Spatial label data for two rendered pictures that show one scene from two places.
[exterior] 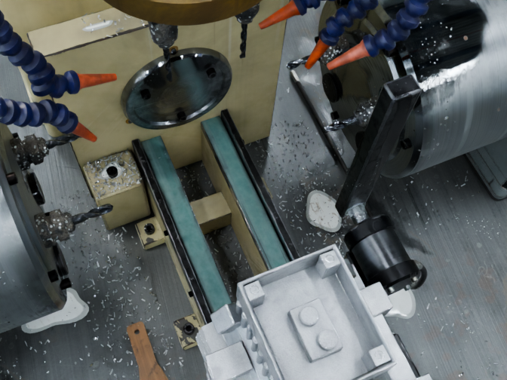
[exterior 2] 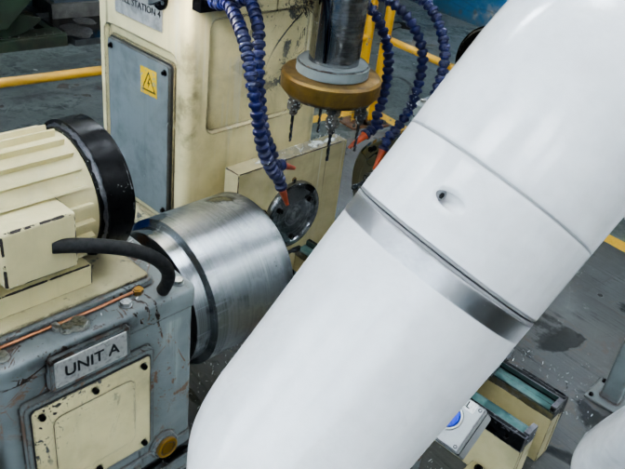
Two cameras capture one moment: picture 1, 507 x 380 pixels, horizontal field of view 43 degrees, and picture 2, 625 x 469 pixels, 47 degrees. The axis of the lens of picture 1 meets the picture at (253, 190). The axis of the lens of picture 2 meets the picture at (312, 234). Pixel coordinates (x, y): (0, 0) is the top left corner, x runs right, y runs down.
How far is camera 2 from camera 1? 0.91 m
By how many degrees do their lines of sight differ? 35
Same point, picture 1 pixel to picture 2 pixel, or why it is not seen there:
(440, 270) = not seen: hidden behind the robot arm
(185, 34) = (300, 168)
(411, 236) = not seen: hidden behind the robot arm
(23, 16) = (196, 180)
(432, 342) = not seen: hidden behind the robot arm
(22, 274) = (284, 260)
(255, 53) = (327, 190)
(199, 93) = (301, 218)
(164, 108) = (284, 227)
